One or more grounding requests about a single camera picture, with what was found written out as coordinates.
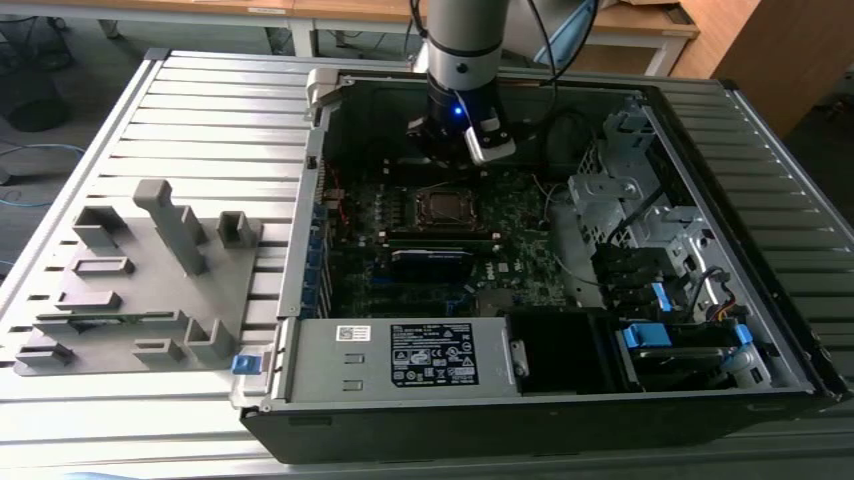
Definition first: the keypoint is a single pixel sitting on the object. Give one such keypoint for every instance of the silver CPU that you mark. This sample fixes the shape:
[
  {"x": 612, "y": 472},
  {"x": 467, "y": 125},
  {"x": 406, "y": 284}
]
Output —
[{"x": 446, "y": 205}]

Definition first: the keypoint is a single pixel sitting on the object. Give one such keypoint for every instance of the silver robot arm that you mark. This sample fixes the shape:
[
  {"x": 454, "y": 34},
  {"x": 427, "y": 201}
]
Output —
[{"x": 461, "y": 50}]

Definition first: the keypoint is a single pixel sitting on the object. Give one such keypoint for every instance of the CPU socket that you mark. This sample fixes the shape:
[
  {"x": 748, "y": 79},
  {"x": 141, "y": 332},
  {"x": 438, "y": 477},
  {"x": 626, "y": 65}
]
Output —
[{"x": 421, "y": 227}]

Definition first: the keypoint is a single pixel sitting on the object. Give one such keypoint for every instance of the silver metal drive cage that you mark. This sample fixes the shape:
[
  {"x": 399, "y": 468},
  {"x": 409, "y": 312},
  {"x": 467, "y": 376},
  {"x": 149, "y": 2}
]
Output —
[{"x": 594, "y": 195}]

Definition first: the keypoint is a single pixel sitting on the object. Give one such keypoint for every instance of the green motherboard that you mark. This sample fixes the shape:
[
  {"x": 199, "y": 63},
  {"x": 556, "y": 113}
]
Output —
[{"x": 527, "y": 250}]

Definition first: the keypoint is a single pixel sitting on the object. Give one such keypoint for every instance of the black graphics card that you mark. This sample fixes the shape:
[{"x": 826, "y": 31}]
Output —
[{"x": 430, "y": 270}]

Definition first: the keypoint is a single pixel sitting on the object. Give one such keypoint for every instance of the dark chipset heatsink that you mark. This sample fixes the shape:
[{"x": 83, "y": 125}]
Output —
[{"x": 495, "y": 302}]

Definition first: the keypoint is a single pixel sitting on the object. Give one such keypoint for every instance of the wooden desk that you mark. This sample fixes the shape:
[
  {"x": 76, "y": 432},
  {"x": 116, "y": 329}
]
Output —
[
  {"x": 221, "y": 3},
  {"x": 641, "y": 25}
]

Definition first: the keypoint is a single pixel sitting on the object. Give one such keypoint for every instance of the blue carrier tab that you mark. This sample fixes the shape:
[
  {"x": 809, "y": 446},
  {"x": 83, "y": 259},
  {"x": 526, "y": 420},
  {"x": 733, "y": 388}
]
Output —
[{"x": 660, "y": 296}]

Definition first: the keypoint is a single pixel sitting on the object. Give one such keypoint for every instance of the black fan shroud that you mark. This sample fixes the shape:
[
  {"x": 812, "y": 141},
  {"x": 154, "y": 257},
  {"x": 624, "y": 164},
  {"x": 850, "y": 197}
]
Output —
[{"x": 561, "y": 350}]

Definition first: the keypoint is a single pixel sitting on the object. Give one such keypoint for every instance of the blue disk carrier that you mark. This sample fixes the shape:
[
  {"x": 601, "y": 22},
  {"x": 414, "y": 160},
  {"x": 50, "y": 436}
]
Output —
[{"x": 644, "y": 336}]

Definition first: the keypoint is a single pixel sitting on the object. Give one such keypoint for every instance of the silver power supply unit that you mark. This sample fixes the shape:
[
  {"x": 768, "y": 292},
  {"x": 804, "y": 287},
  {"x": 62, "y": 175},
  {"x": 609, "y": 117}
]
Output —
[{"x": 321, "y": 370}]

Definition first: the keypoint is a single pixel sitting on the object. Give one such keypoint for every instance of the wooden cabinet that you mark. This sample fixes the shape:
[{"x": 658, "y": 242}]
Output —
[{"x": 788, "y": 50}]

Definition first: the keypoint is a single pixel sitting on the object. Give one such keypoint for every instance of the grey parts rack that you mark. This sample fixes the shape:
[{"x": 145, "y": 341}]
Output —
[{"x": 154, "y": 300}]

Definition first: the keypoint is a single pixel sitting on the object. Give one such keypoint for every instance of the blue case latch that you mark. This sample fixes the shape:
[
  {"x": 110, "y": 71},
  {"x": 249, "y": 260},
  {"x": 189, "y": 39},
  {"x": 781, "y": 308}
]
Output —
[{"x": 243, "y": 365}]

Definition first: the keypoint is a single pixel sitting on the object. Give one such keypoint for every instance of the green RAM stick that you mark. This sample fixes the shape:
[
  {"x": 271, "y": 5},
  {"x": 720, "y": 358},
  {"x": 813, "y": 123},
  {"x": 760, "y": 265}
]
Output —
[{"x": 143, "y": 316}]

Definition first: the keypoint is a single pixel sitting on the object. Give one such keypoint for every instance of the black PC case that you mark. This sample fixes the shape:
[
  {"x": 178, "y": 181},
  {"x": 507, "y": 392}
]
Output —
[{"x": 467, "y": 430}]

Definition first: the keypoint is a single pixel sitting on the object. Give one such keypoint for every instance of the black bin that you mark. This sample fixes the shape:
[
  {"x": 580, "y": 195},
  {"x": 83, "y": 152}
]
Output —
[{"x": 36, "y": 110}]

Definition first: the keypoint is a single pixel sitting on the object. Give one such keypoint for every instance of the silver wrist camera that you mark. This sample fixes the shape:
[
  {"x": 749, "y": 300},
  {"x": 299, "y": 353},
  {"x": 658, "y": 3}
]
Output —
[{"x": 487, "y": 150}]

